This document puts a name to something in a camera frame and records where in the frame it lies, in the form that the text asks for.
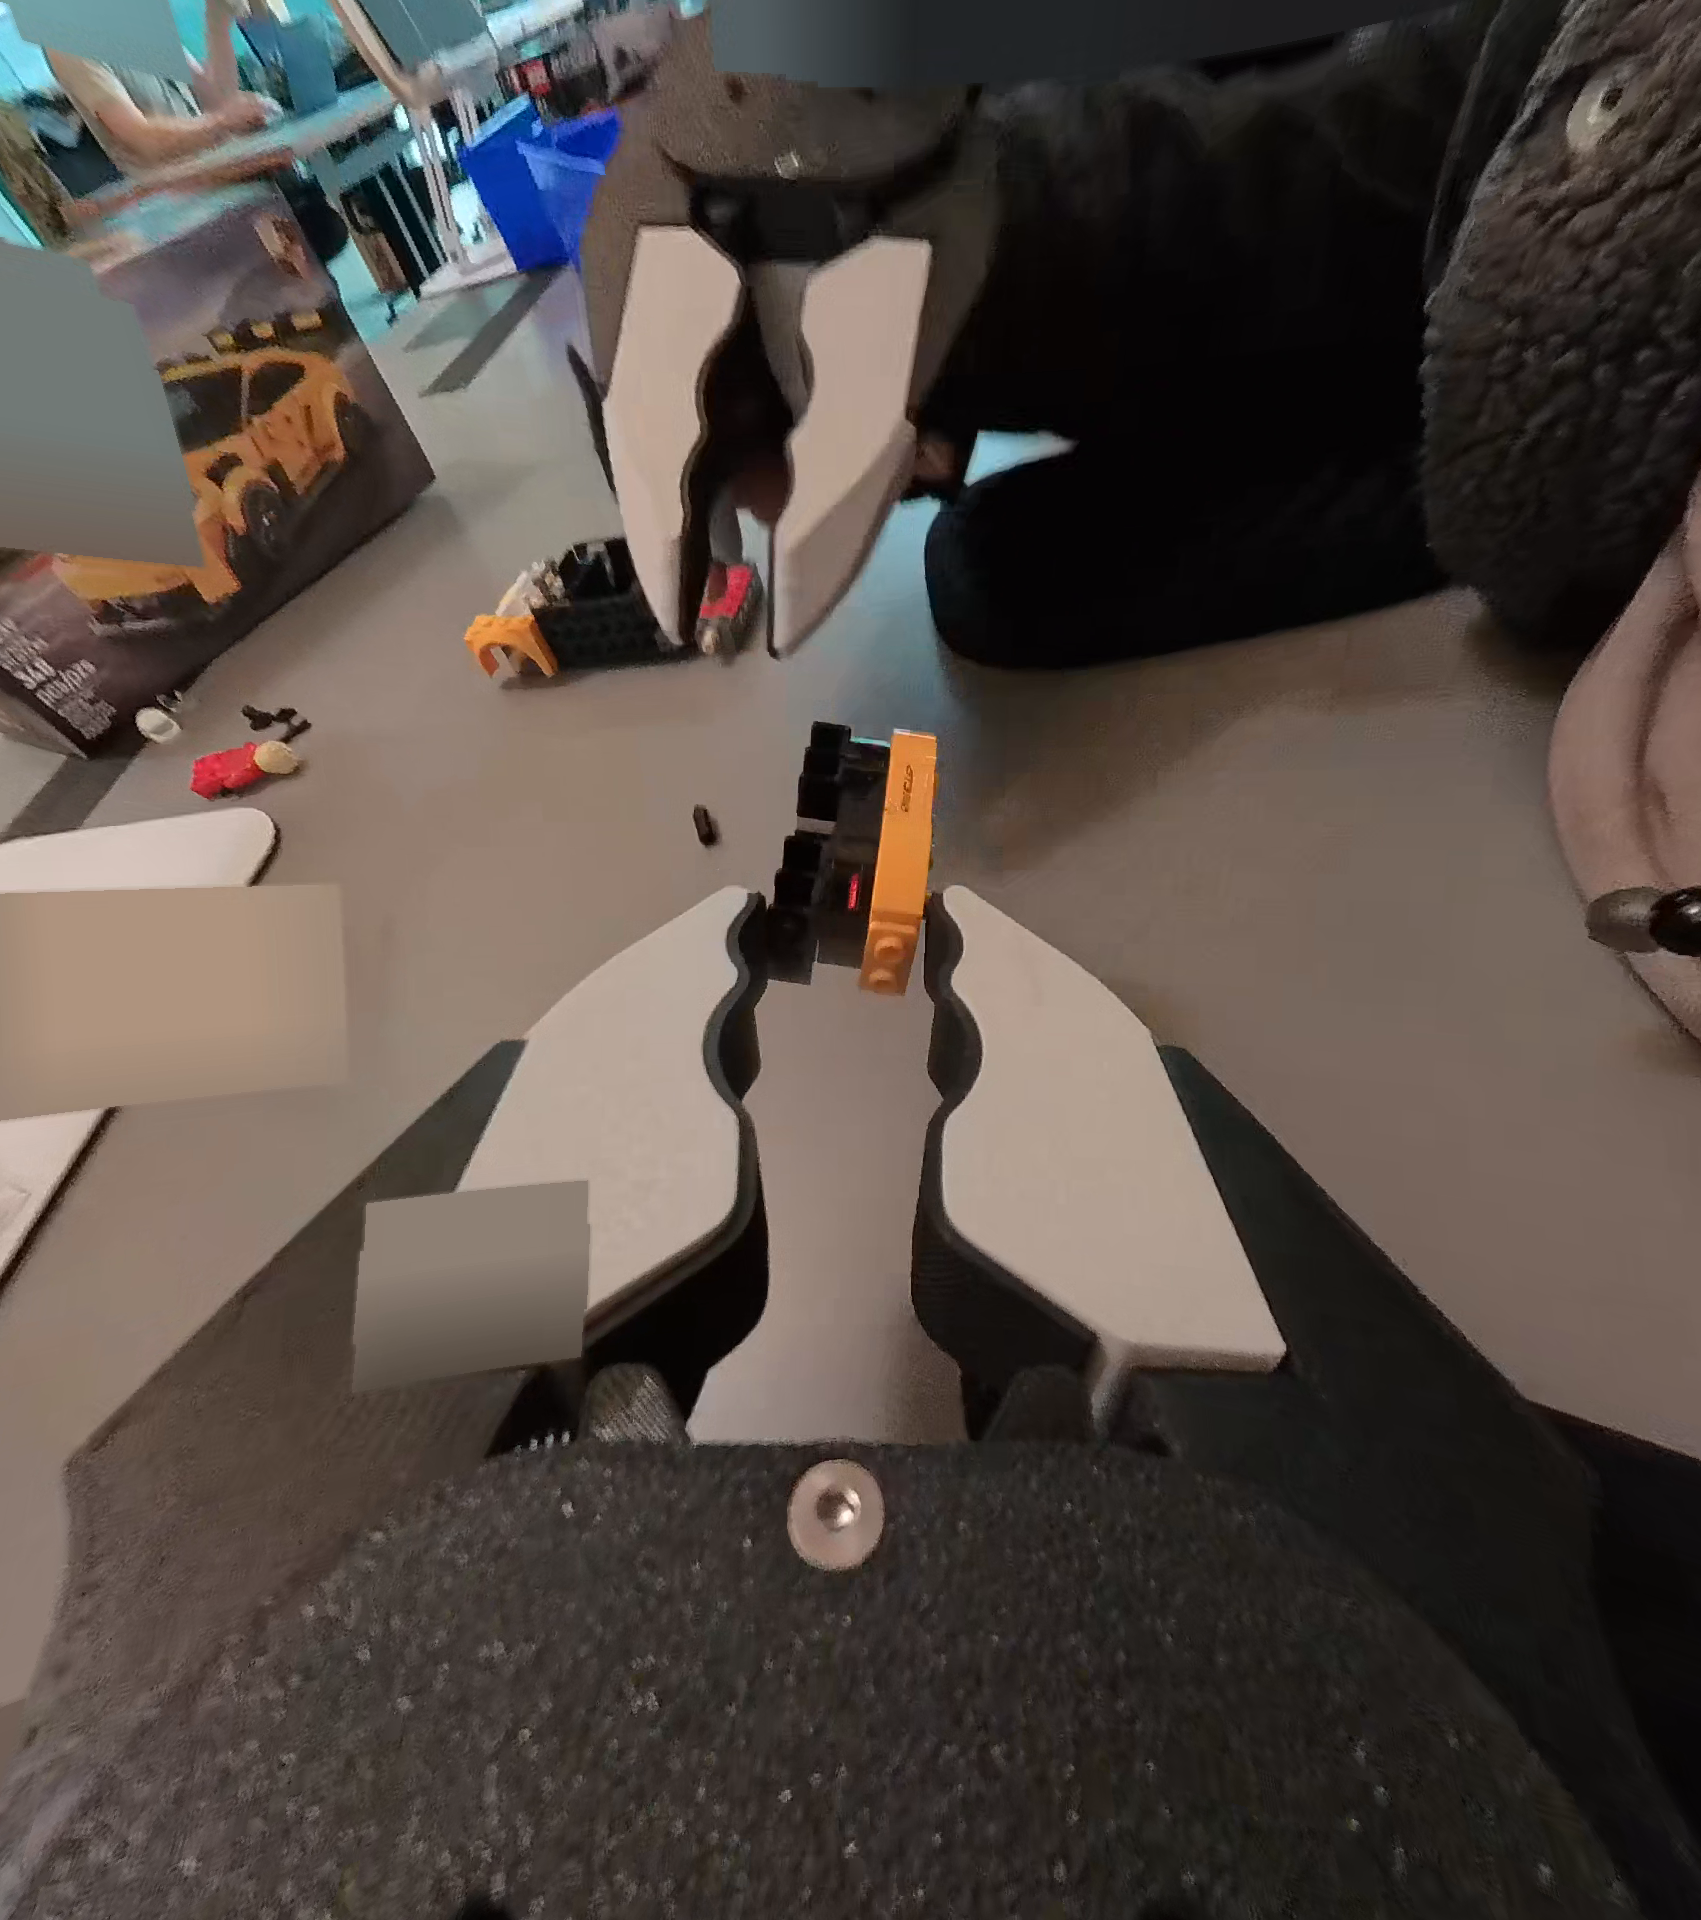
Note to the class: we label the red and grey lego piece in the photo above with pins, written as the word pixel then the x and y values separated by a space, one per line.
pixel 730 599

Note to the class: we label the blue plastic bin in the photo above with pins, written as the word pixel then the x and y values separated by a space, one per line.
pixel 588 181
pixel 498 181

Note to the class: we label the black lego car box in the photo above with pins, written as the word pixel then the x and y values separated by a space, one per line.
pixel 298 432

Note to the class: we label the person's right hand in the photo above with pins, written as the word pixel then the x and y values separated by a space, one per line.
pixel 763 486

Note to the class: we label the black earbud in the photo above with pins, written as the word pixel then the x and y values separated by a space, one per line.
pixel 1690 920

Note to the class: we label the dark fleece jacket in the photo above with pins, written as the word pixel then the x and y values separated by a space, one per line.
pixel 1587 377

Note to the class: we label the small black lego piece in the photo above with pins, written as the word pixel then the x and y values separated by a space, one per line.
pixel 278 720

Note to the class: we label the beige sweatshirt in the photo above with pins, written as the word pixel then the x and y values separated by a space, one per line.
pixel 1690 749

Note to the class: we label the partly built lego car chassis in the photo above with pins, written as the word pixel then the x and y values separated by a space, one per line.
pixel 580 613

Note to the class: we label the orange lego car section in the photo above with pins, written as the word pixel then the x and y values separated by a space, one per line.
pixel 899 854

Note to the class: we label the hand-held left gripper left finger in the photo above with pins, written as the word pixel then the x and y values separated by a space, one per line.
pixel 623 1111

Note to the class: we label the white tray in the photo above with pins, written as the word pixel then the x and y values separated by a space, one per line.
pixel 160 848

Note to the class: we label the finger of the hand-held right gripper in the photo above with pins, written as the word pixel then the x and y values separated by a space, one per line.
pixel 865 405
pixel 654 390

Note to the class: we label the person's right forearm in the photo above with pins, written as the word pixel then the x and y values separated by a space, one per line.
pixel 1165 377

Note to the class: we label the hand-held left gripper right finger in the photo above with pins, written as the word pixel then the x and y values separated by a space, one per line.
pixel 1089 1154

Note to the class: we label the small white lego piece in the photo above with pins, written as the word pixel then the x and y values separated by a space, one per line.
pixel 157 725

